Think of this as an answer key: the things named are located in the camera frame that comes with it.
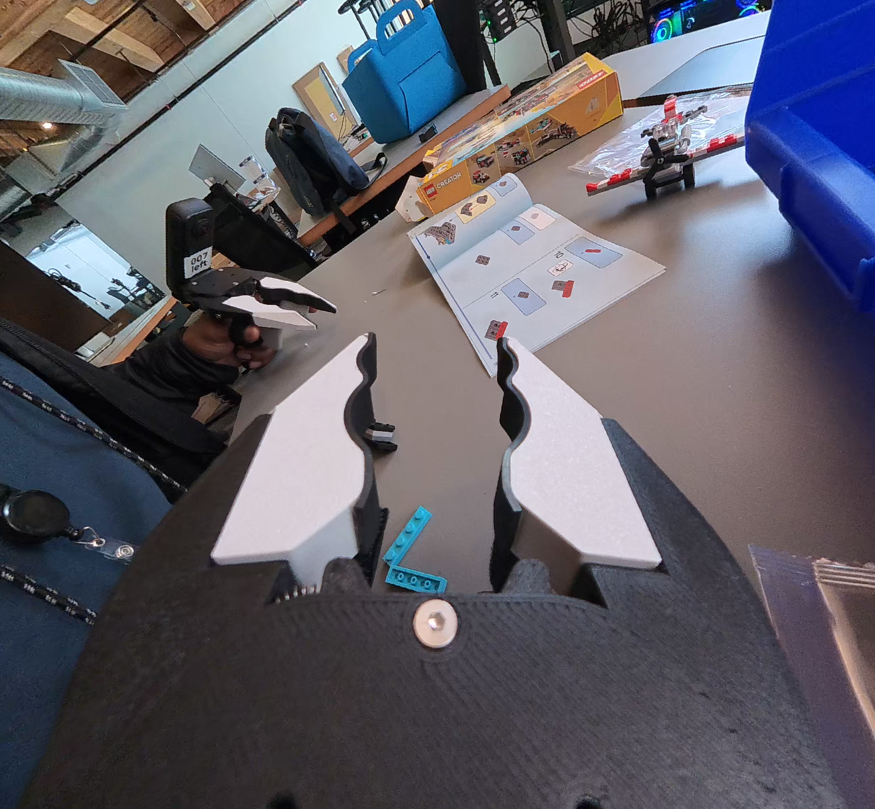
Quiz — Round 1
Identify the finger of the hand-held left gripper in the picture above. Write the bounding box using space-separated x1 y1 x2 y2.
256 276 338 315
220 294 320 332

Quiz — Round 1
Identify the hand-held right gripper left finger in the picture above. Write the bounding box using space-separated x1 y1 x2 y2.
211 332 391 593

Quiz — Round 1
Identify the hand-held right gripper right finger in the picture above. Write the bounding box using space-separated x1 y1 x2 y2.
488 336 663 596

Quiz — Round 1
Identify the long teal toy plate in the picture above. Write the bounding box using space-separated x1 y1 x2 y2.
383 506 433 565
385 564 448 594

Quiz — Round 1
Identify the blue plastic bin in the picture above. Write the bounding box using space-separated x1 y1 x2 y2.
744 0 875 312

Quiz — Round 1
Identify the person's left forearm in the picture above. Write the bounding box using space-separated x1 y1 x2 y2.
0 320 242 489

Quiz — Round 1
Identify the grey desk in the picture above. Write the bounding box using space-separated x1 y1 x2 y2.
226 16 875 809

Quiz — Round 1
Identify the wood-edged desk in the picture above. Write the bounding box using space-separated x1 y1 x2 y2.
294 84 512 242

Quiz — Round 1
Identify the person's left hand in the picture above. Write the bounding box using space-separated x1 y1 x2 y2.
179 317 276 372

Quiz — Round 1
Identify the grey laptop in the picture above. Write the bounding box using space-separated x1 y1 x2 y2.
189 144 247 186

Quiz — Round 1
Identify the dark blue backpack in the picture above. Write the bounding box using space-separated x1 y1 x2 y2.
265 107 387 216

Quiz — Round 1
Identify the wood-framed board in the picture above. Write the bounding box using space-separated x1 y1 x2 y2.
293 62 358 133

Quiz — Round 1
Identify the instruction booklet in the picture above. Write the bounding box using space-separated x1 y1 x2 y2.
408 173 666 378

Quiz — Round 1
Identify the blue felt tote bag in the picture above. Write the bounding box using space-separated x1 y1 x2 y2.
342 0 468 144

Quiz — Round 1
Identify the black badge reel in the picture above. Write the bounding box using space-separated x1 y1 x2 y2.
0 489 139 558

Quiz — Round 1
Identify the yellow toy set box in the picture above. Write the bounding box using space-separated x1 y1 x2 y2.
416 52 624 216

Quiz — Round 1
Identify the person's blue jacket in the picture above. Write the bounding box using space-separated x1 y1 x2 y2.
0 351 179 809

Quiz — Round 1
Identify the black divider panel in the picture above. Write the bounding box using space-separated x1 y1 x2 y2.
432 0 503 95

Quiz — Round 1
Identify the red and grey toy airplane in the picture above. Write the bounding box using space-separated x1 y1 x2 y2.
586 94 747 200

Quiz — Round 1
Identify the metal air duct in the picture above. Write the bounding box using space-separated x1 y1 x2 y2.
0 60 129 133

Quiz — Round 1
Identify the striped drawstring cord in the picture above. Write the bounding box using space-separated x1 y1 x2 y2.
0 378 185 492
0 564 97 625

